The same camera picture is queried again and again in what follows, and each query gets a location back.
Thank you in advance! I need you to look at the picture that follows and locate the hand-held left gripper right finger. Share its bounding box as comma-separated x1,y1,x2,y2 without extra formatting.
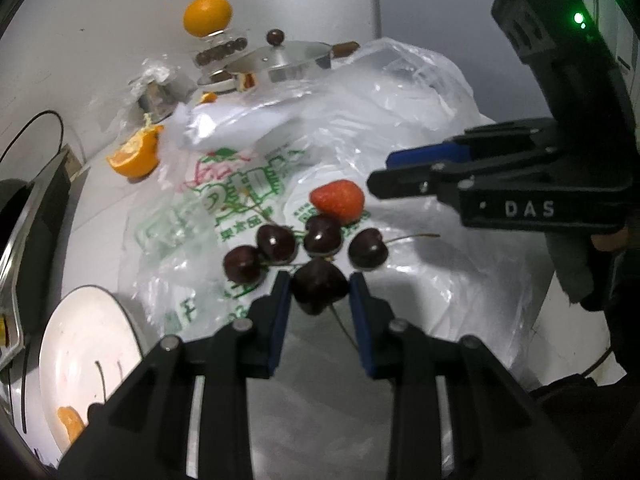
348,272,583,480

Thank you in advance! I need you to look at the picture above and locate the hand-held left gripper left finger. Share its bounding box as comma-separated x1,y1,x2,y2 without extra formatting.
57,270,293,480

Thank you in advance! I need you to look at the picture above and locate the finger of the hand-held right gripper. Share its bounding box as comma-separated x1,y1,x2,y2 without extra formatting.
386,119,561,168
366,162,471,201

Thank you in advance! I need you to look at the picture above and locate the dark red cherry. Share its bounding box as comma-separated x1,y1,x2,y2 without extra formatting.
291,258,361,353

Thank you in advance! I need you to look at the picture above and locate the clear printed plastic bag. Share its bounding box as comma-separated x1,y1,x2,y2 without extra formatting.
122,37,556,376

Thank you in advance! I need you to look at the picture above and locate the red strawberry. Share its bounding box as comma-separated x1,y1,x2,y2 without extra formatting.
309,179,366,223

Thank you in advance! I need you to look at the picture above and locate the cluster of cherries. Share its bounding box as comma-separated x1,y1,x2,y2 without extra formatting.
222,214,441,286

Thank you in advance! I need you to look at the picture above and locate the white plate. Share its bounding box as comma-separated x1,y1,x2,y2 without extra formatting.
39,284,151,458

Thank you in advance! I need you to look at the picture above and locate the peeled orange segment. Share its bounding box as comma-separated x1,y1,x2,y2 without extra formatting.
56,405,86,445

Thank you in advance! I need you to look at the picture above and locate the person's right hand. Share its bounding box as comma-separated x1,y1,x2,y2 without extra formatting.
590,225,629,254

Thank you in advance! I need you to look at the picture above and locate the steel pot with lid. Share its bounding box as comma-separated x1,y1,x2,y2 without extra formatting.
197,30,361,92

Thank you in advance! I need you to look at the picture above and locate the half orange peel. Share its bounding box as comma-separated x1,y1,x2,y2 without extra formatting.
106,124,165,179

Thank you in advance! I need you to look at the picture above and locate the glass jar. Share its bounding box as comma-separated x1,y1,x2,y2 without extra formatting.
192,30,251,93

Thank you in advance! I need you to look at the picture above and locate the whole orange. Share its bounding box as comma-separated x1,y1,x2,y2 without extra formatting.
182,0,234,38

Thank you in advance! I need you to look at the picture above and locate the steel cup with plastic wrap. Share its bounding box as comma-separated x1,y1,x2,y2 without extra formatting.
127,57,198,123

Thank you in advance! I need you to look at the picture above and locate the steel induction cooker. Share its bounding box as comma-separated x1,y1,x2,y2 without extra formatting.
0,145,83,376

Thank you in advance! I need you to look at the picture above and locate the black stick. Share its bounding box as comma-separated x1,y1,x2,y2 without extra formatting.
19,342,30,433

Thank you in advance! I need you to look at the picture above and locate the thin gripper cable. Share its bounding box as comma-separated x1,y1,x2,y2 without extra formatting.
582,345,618,377

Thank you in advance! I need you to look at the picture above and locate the black cooker cable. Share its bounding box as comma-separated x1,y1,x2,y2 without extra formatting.
0,110,68,171

